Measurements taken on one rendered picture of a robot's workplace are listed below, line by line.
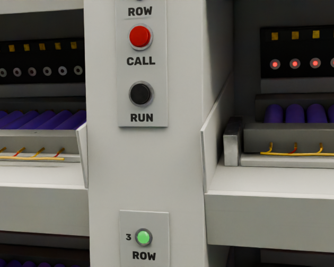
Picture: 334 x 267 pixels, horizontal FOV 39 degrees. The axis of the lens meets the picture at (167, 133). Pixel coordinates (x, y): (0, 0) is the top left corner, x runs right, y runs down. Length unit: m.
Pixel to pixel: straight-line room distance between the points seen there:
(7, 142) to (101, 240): 0.15
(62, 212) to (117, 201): 0.05
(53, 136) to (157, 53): 0.14
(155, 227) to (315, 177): 0.13
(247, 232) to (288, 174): 0.06
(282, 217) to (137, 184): 0.11
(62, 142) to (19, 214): 0.08
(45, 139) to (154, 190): 0.13
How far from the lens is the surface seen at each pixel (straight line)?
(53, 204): 0.40
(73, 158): 0.44
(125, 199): 0.37
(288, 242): 0.37
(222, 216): 0.36
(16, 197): 0.42
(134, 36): 0.36
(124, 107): 0.36
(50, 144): 0.45
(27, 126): 0.50
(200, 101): 0.35
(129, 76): 0.36
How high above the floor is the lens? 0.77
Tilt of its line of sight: 4 degrees down
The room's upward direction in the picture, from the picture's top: 1 degrees counter-clockwise
